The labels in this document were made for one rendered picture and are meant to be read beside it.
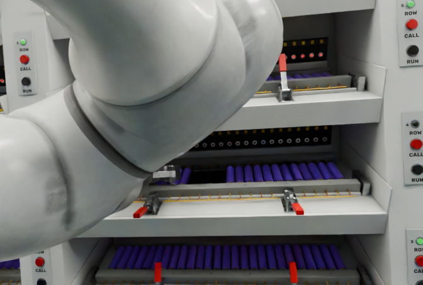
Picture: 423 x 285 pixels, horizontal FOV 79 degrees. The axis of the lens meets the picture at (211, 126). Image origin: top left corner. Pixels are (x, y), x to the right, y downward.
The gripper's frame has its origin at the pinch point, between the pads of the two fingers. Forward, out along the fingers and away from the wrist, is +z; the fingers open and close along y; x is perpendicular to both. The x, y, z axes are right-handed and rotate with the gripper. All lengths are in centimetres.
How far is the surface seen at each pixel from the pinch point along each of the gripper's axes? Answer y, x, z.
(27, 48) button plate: 23.2, -24.8, -10.8
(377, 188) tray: -41.2, 4.0, -2.0
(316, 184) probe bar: -31.0, 3.2, -0.3
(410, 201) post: -45.1, 6.1, -4.4
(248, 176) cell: -18.3, 1.4, 3.5
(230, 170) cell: -14.2, 0.1, 5.8
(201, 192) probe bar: -8.5, 4.2, -0.1
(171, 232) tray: -2.8, 11.3, -2.6
